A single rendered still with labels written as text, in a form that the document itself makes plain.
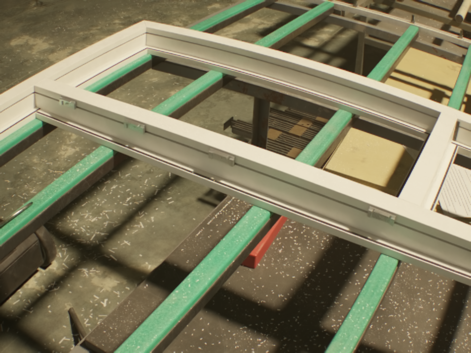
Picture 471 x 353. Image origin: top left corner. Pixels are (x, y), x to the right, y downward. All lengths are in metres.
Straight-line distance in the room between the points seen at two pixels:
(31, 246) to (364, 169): 1.14
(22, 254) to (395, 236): 1.37
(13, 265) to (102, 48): 0.87
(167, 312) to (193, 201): 1.65
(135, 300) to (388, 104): 0.69
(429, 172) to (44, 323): 1.40
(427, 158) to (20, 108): 0.86
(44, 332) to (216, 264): 1.16
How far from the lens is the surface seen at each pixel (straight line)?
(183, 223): 2.34
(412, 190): 0.99
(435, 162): 1.08
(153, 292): 1.23
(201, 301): 0.86
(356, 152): 1.63
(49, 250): 2.08
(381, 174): 1.56
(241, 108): 3.13
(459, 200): 1.54
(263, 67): 1.41
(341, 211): 0.96
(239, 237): 0.94
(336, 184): 0.96
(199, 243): 1.35
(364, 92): 1.32
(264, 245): 1.30
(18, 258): 2.00
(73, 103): 1.21
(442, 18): 2.57
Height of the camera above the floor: 1.47
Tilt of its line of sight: 34 degrees down
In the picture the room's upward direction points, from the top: 3 degrees clockwise
